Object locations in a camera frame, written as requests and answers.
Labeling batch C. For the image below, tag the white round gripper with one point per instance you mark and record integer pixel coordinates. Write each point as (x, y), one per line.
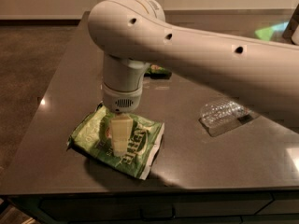
(121, 99)

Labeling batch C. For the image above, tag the green jalapeno kettle chip bag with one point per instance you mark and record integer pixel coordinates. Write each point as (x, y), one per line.
(93, 137)

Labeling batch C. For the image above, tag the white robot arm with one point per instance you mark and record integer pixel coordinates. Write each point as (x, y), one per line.
(134, 34)

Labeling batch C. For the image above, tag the green rice chip bag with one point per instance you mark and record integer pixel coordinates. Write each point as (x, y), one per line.
(157, 72)

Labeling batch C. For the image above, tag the green and white snack bag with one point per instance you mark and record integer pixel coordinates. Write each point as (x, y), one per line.
(272, 33)

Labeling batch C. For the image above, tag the clear plastic water bottle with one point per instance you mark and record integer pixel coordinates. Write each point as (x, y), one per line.
(222, 111)

